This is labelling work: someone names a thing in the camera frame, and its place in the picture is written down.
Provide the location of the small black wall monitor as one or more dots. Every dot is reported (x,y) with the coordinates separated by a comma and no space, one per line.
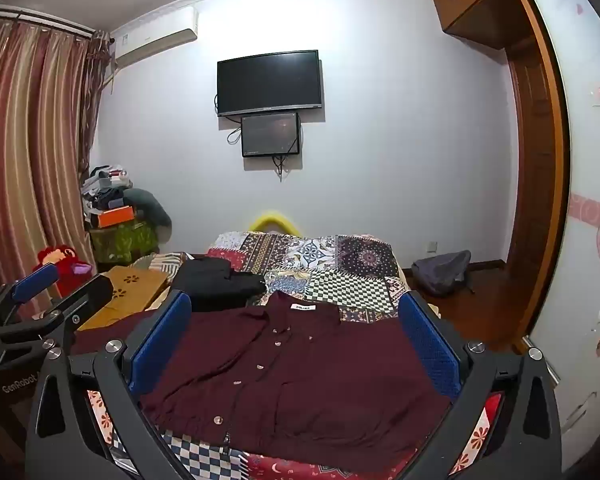
(270,135)

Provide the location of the red plush toy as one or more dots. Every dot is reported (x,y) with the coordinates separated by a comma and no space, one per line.
(60,265)

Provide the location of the striped cloth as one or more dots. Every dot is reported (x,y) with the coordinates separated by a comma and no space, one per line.
(162,262)

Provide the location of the white air conditioner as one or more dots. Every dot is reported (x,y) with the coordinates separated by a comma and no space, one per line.
(155,35)

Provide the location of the pile of household clutter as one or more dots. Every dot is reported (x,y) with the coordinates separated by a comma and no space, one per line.
(105,185)

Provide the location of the orange box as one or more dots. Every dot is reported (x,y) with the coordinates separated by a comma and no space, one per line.
(117,216)

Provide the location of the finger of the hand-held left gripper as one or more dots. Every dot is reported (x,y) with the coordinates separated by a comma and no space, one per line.
(87,294)
(35,280)

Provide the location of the wooden door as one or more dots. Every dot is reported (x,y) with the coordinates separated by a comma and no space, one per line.
(532,185)

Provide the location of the large black wall television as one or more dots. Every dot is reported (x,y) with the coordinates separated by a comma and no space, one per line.
(269,82)

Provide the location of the white wall outlet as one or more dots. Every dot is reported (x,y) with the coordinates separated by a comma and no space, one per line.
(432,246)

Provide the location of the wooden wardrobe cabinet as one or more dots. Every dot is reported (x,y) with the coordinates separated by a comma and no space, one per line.
(475,5)

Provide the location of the patchwork blanket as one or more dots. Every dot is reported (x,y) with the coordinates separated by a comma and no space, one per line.
(330,280)

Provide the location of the green patterned cloth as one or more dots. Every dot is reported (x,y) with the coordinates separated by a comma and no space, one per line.
(122,245)

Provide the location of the yellow curved cushion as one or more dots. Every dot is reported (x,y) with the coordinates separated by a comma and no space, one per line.
(274,220)

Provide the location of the grey backpack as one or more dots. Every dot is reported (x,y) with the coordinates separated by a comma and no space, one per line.
(442,272)

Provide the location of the white curtain rail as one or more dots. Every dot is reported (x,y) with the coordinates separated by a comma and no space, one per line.
(40,19)

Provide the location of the pink border strip sticker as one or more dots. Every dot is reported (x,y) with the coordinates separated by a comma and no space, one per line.
(587,209)

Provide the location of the folded black clothes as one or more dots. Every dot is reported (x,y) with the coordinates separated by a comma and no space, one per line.
(215,280)

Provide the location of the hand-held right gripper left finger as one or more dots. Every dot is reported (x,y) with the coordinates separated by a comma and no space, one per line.
(160,340)

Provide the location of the white sliding wardrobe door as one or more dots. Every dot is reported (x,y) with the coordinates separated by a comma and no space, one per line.
(590,160)

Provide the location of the maroon button shirt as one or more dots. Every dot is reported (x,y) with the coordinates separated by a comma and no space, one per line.
(280,385)

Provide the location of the striped red curtain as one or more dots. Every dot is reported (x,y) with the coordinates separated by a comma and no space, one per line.
(25,160)

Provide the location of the dark green plush bag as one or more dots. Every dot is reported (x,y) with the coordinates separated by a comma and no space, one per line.
(152,210)

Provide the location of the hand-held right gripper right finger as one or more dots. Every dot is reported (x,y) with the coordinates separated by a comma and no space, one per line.
(430,345)

